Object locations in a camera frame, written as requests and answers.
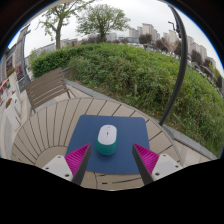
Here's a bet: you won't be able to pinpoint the dark sign pillar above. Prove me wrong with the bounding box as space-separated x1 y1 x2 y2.
18 23 33 93

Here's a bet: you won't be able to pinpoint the sparse thin-trunk tree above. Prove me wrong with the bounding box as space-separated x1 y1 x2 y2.
38 0 98 51

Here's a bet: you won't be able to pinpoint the white planter box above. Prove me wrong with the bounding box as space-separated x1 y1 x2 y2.
3 96 23 134

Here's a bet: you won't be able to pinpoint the dark curved parasol pole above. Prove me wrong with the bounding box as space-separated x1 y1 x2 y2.
158 3 189 127

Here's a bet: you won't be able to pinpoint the white and teal computer mouse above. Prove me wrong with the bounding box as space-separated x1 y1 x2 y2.
95 124 119 156

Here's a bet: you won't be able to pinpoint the slatted wooden chair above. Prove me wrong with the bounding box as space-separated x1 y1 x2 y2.
25 67 76 114

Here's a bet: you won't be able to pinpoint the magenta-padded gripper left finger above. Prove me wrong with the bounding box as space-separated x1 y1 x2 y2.
42 143 92 186

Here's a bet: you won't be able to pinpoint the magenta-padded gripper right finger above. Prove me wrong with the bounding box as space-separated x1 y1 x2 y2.
131 143 184 186

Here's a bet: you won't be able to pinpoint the blue mouse pad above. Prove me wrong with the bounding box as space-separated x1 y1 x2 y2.
65 114 151 176

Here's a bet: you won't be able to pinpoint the distant apartment buildings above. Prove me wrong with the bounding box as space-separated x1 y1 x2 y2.
128 22 218 64

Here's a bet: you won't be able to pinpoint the green hedge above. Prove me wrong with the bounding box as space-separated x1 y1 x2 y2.
29 42 224 156

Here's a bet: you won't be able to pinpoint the leafy round tree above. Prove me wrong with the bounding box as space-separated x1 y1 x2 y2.
76 3 131 43

